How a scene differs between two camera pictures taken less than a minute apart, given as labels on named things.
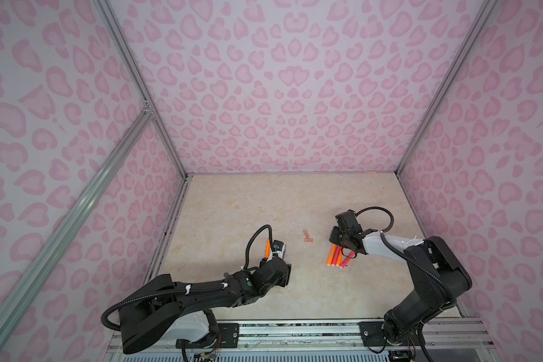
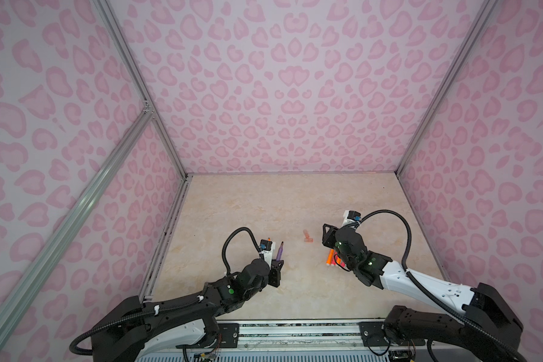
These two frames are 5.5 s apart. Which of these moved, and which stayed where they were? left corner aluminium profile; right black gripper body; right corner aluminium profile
Moved: right black gripper body
Stayed: left corner aluminium profile; right corner aluminium profile
